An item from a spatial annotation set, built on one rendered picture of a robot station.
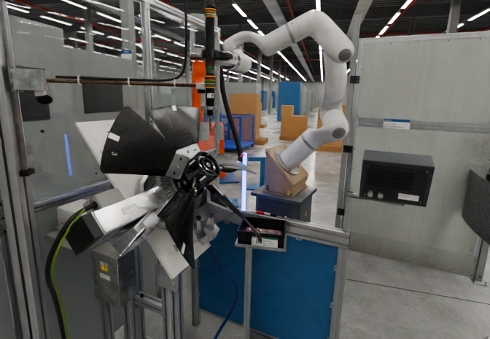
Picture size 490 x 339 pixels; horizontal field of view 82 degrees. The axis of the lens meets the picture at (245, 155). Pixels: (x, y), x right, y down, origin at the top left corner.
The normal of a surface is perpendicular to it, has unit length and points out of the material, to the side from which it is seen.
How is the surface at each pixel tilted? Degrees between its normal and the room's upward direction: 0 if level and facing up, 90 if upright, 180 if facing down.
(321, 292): 90
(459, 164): 90
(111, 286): 90
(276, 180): 90
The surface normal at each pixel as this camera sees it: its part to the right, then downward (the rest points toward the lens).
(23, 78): 0.18, 0.20
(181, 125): 0.13, -0.58
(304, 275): -0.42, 0.17
